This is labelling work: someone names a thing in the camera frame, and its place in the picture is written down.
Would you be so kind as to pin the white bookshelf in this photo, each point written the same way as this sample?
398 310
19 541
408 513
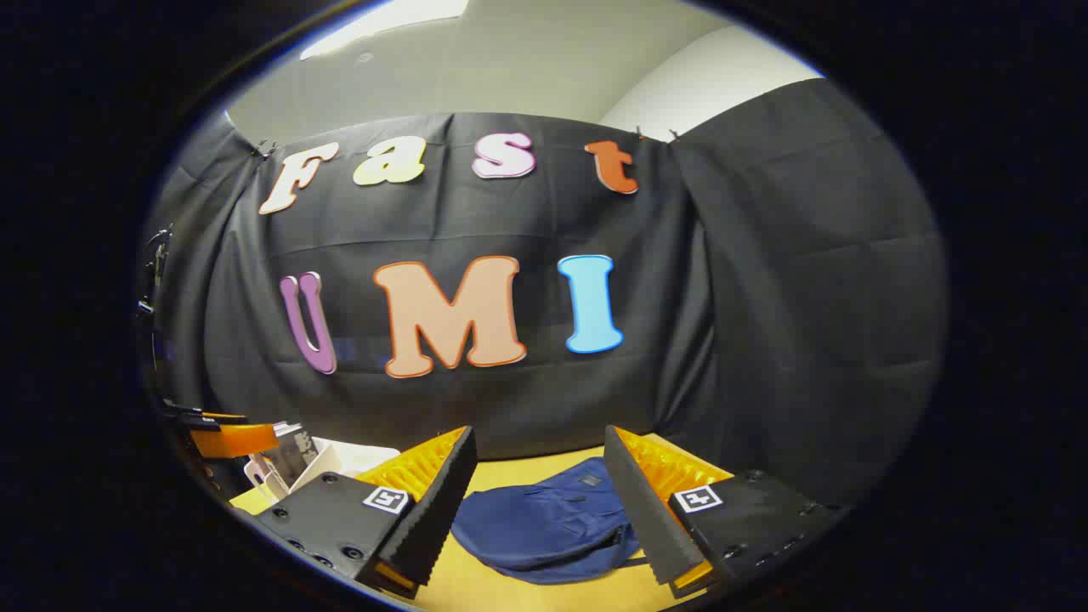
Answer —
344 459

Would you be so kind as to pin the black metal clip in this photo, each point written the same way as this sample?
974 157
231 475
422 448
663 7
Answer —
265 150

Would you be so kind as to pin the black metal stand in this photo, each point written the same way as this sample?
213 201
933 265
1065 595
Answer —
155 280

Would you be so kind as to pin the blue schoolbag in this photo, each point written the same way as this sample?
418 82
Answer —
535 527

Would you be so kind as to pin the black backdrop cloth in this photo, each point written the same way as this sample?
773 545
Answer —
765 297

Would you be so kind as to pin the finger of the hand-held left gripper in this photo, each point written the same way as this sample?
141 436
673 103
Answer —
208 418
234 440

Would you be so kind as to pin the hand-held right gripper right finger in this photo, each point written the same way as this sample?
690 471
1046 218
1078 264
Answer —
646 518

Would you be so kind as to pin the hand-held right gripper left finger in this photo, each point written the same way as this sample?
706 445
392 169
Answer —
429 510

